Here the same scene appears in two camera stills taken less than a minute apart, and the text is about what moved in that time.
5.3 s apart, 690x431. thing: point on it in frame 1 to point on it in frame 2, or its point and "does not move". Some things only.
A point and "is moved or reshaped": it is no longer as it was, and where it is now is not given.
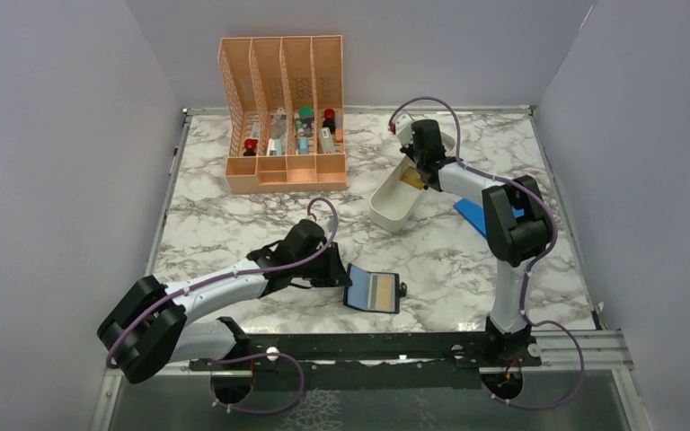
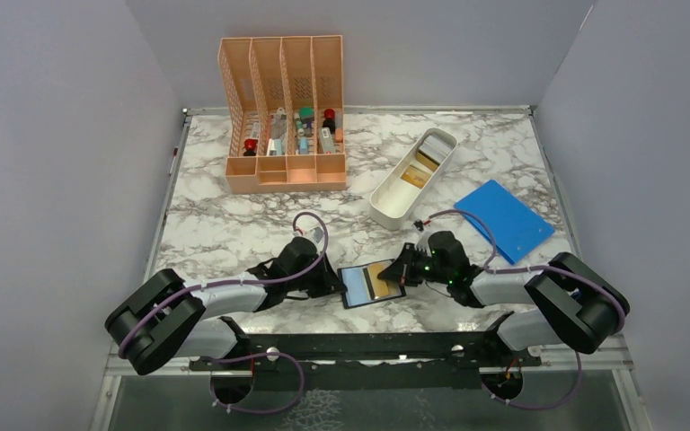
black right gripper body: [413, 154] to [427, 270]
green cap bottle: [306, 114] does not move
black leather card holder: [356, 296] is moved or reshaped
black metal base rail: [344, 362] does not move
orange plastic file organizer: [283, 103] does not move
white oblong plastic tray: [394, 204] does not move
